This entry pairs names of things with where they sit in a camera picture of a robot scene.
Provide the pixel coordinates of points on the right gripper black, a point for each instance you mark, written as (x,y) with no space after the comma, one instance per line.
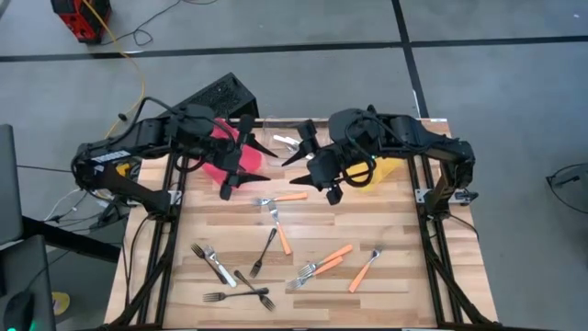
(349,138)

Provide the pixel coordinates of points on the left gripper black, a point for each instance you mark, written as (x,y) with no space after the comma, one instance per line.
(197,128)

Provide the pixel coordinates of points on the black metal fork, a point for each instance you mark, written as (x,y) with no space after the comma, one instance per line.
(268,303)
(266,248)
(243,293)
(213,268)

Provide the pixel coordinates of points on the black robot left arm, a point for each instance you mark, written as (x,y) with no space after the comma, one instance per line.
(138,135)

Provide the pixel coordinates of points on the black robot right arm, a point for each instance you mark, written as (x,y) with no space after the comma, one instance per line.
(441,147)

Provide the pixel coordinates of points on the pink plastic bin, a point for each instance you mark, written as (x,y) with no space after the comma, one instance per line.
(252,158)

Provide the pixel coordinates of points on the clear plastic bin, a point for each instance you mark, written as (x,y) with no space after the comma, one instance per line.
(275,158)

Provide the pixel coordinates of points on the yellow plastic bin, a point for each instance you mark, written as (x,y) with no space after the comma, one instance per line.
(386,167)

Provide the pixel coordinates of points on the black arched clamp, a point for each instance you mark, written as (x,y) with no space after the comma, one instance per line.
(370,109)

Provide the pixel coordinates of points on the black floor stand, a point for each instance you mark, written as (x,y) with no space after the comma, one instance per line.
(110,216)

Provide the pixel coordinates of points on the black floor beam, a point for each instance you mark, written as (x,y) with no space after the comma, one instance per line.
(69,239)

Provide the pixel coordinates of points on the red and black case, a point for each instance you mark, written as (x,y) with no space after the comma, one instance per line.
(78,20)

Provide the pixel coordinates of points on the yellow disc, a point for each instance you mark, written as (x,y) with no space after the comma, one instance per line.
(60,303)

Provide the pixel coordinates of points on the grey panel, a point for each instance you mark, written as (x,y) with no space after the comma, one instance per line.
(10,184)

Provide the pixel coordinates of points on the dark grey side table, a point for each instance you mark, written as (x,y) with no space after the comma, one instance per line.
(27,266)

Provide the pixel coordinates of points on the black computer mouse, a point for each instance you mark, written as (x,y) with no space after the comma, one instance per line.
(19,312)

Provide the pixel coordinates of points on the silver metal bracket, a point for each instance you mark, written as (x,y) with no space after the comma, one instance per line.
(421,196)
(176,197)

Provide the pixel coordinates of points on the black aluminium table frame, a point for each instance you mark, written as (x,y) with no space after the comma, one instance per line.
(432,257)

